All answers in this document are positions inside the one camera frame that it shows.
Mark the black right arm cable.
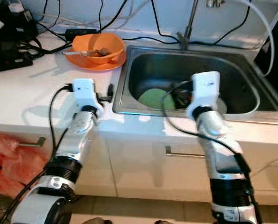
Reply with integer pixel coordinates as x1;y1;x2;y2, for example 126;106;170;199
161;80;251;175

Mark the metal wall valve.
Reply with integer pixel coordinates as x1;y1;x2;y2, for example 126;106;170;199
207;0;226;7

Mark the green plate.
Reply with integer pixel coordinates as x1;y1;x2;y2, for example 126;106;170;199
138;88;177;111

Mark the white hose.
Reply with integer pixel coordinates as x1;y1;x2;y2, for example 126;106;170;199
232;0;275;77

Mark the metal faucet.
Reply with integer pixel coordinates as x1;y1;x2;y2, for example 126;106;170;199
177;0;200;49

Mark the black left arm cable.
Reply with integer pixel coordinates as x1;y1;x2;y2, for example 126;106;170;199
0;84;75;224

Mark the spoon in bowl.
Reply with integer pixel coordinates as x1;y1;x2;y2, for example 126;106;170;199
63;49;109;57

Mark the orange plastic plate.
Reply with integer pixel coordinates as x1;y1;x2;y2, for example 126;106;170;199
64;49;128;71

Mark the black wall cable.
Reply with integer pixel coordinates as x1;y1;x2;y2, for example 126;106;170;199
150;0;180;45
200;0;251;46

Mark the red plastic bag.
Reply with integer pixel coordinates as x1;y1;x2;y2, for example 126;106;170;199
0;132;50;199

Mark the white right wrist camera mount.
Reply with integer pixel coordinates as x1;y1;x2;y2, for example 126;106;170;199
185;71;221;119

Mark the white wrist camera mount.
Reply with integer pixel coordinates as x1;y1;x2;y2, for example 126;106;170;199
72;78;105;112
185;71;221;119

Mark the small black power adapter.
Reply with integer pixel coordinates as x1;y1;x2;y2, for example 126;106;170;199
64;29;97;40

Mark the stainless steel sink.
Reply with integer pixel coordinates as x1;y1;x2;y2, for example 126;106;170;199
112;45;278;117

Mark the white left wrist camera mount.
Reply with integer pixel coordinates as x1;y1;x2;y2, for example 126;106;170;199
72;78;105;112

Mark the black power cable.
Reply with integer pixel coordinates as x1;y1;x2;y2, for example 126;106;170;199
122;36;179;45

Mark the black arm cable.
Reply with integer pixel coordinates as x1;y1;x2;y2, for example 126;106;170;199
161;80;251;175
0;84;75;224

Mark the black power strip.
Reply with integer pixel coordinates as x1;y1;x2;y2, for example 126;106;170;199
0;44;34;74

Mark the orange plastic bowl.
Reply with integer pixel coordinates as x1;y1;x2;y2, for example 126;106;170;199
72;33;125;63

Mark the black charger with labels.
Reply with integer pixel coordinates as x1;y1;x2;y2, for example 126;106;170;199
0;2;39;45

